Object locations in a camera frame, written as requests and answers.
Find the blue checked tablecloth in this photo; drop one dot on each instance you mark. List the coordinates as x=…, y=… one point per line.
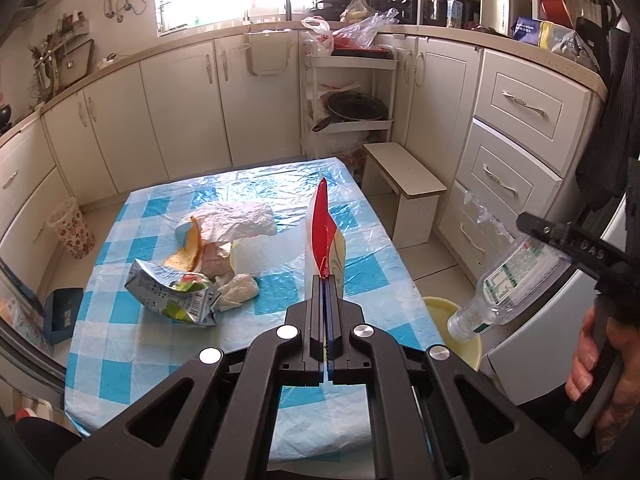
x=130, y=360

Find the white red printed plastic packet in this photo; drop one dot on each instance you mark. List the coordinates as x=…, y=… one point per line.
x=322, y=230

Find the person's right hand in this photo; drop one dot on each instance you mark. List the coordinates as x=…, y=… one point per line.
x=580, y=360

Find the silver faucet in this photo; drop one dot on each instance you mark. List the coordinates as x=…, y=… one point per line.
x=246, y=15

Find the silver yellow foil bag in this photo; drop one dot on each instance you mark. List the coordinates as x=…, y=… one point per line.
x=570, y=42

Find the utensil rack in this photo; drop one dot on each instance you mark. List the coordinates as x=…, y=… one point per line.
x=42, y=67

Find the white crumpled plastic bag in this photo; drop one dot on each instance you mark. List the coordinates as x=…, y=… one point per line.
x=240, y=220

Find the white wooden stool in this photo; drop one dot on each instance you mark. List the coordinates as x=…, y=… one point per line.
x=400, y=165

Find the translucent plastic bag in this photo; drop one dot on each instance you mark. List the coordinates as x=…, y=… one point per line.
x=265, y=255

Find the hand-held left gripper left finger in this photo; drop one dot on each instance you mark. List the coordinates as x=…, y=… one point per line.
x=315, y=330

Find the yellow bin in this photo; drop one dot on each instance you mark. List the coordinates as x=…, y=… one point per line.
x=440, y=310

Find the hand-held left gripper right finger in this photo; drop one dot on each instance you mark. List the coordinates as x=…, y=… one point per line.
x=336, y=330

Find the crumpled drink carton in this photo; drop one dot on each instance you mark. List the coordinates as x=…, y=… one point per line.
x=165, y=295

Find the white kitchen cabinets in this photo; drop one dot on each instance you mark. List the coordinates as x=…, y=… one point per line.
x=175, y=110

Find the tied bag of food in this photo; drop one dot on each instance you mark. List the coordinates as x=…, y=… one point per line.
x=357, y=10

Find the white cabinet drawer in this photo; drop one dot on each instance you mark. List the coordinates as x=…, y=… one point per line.
x=530, y=120
x=465, y=250
x=505, y=170

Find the black cooking pot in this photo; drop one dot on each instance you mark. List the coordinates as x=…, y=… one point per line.
x=4, y=115

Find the dark blue box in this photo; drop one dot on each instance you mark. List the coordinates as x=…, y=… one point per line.
x=62, y=315

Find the clear plastic bag on drawer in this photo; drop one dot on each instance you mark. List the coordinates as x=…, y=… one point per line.
x=487, y=215

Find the white shelf trolley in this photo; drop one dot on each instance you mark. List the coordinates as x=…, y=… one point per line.
x=350, y=62

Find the floral wastebasket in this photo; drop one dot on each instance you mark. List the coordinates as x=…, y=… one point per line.
x=72, y=232

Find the white bag with red print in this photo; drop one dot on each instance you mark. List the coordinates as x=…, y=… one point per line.
x=320, y=40

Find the white hanging bin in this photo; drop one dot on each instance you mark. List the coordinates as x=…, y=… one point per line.
x=267, y=72

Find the dark cloth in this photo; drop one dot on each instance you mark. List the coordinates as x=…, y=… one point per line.
x=45, y=445

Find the blue packet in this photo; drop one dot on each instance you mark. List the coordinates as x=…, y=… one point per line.
x=525, y=27

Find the person's right forearm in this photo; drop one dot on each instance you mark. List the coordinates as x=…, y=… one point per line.
x=607, y=440

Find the large orange peel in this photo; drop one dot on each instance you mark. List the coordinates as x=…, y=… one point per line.
x=187, y=255

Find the dark faucet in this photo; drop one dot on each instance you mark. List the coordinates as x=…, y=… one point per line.
x=286, y=2

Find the spice shelf with bottles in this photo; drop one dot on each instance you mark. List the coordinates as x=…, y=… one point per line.
x=75, y=25

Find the blue white carton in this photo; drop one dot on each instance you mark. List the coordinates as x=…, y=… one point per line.
x=456, y=12

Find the red pot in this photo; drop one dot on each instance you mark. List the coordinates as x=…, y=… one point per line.
x=555, y=10

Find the black frying pan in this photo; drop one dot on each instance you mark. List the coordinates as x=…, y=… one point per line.
x=355, y=107

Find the grey door frame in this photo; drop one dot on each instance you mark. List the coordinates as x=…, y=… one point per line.
x=35, y=367

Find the dark striped towel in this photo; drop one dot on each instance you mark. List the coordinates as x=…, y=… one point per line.
x=600, y=135

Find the glass blender jug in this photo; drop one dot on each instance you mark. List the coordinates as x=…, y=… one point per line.
x=590, y=0

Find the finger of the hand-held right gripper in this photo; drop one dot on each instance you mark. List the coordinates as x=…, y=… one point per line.
x=542, y=235

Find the white tissue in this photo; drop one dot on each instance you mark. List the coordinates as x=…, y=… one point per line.
x=237, y=290

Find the red tray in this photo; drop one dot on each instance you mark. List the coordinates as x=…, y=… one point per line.
x=360, y=52

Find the clear pinkish plastic bag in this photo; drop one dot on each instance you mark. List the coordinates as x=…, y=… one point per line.
x=365, y=30

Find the clear plastic bottle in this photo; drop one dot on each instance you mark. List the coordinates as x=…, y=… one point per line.
x=510, y=285

